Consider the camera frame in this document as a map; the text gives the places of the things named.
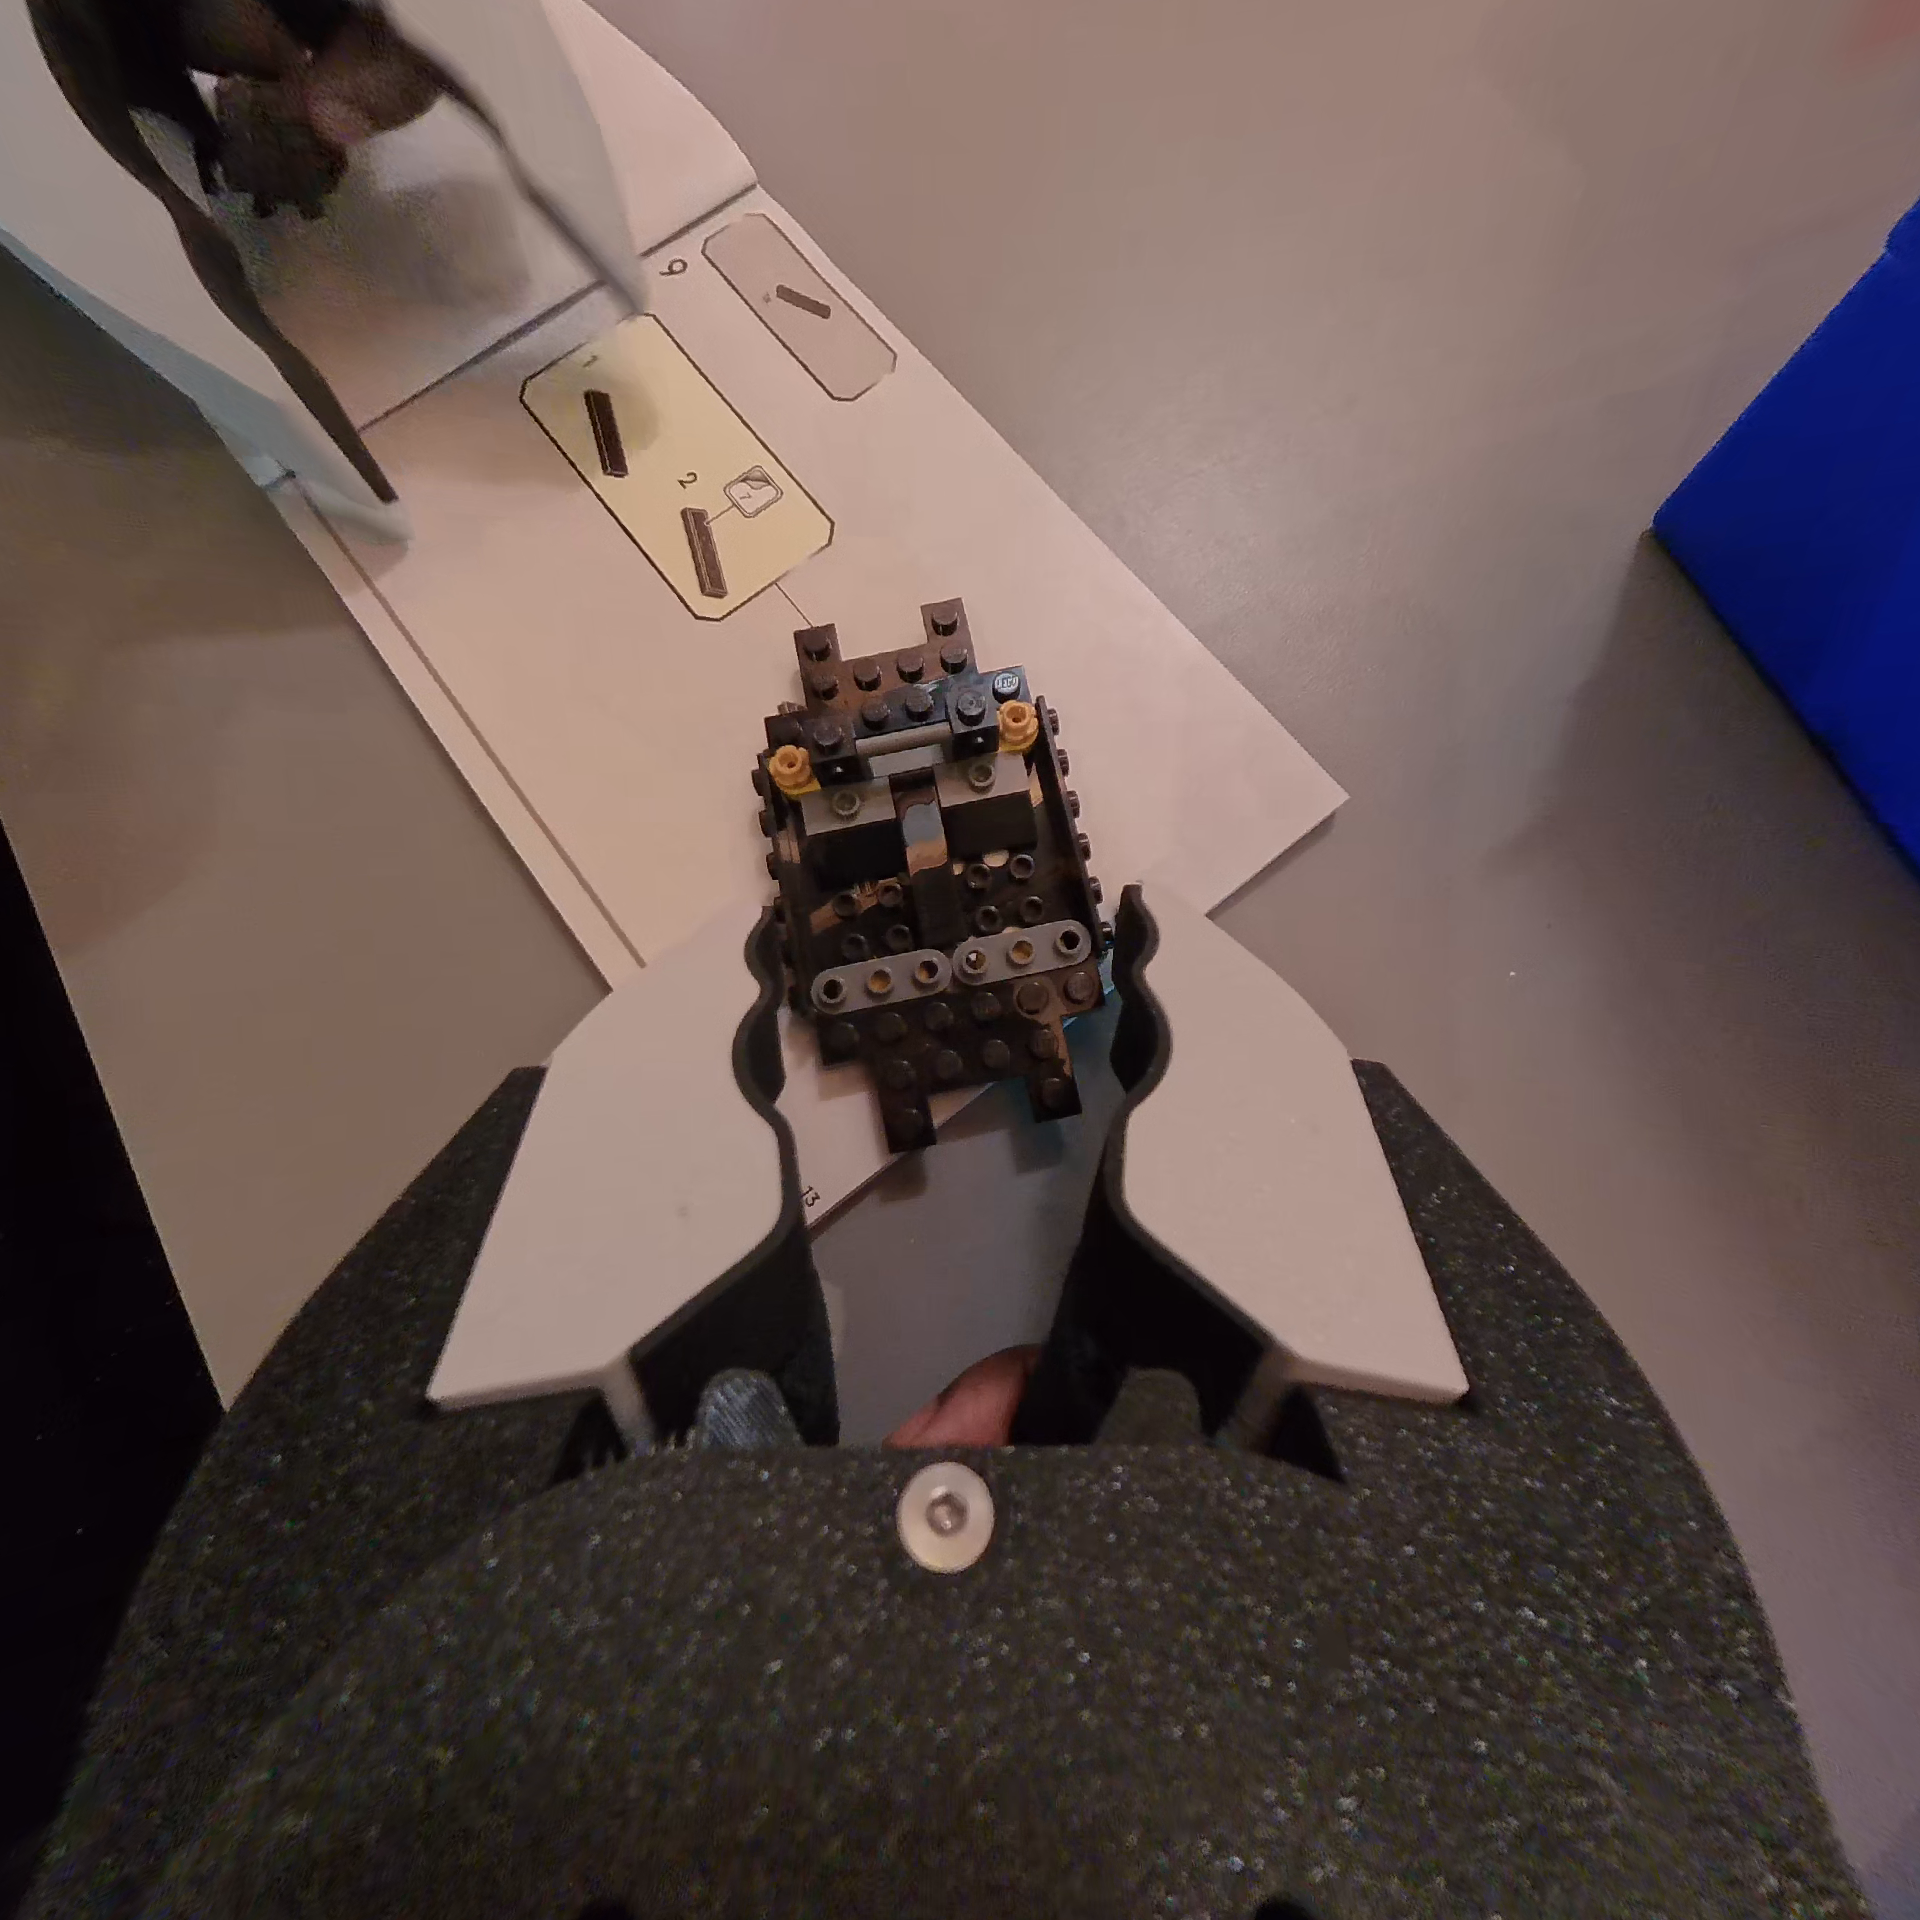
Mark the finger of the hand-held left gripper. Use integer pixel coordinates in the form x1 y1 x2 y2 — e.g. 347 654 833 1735
381 0 654 314
0 0 416 546

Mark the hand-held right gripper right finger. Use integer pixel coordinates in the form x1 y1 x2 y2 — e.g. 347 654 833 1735
1095 883 1473 1410

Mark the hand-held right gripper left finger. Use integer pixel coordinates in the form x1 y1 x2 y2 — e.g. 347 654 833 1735
424 902 820 1413

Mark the black lego model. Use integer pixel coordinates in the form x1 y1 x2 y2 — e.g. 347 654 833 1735
750 596 1121 1154

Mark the white instruction booklet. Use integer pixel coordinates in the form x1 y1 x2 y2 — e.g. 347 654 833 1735
270 0 1350 1442

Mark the person's left hand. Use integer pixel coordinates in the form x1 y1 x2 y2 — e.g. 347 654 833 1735
292 15 459 145

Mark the person's right hand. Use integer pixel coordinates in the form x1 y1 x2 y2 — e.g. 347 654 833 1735
884 1345 1046 1450

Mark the black speckled clothing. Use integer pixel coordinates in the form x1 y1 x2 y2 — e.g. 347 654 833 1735
0 816 227 1847

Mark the blue storage bin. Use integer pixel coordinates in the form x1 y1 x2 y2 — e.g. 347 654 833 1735
1653 195 1920 887

